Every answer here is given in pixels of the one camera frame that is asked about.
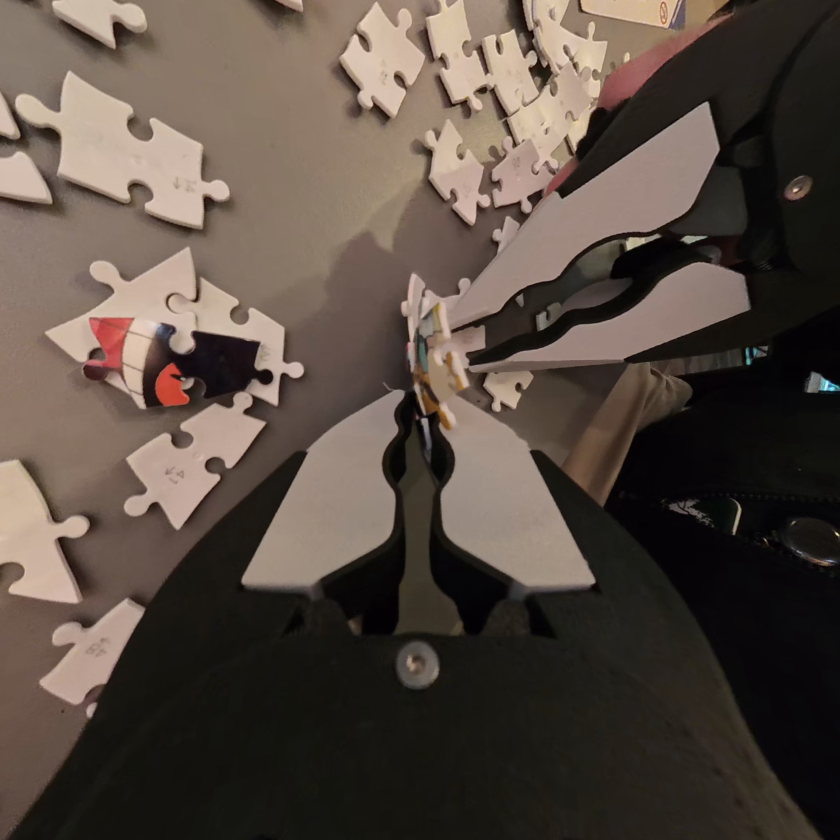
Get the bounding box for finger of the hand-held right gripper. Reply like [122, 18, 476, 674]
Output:
[467, 239, 751, 374]
[448, 101, 723, 332]

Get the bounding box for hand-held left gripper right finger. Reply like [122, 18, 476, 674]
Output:
[410, 392, 598, 636]

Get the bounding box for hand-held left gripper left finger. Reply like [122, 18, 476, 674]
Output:
[241, 388, 408, 636]

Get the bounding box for joined puzzle ball section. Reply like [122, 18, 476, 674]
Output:
[402, 272, 475, 431]

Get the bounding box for single white puzzle piece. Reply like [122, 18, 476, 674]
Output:
[444, 315, 492, 374]

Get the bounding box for white puzzle pieces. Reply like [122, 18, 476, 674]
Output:
[0, 0, 631, 723]

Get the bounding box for printed joined puzzle pieces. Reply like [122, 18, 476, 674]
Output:
[45, 246, 306, 411]

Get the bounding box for person's right hand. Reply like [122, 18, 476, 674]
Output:
[600, 14, 741, 109]

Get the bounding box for khaki pants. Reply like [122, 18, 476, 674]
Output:
[561, 363, 693, 506]

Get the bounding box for round metal button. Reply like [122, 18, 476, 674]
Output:
[784, 517, 840, 567]

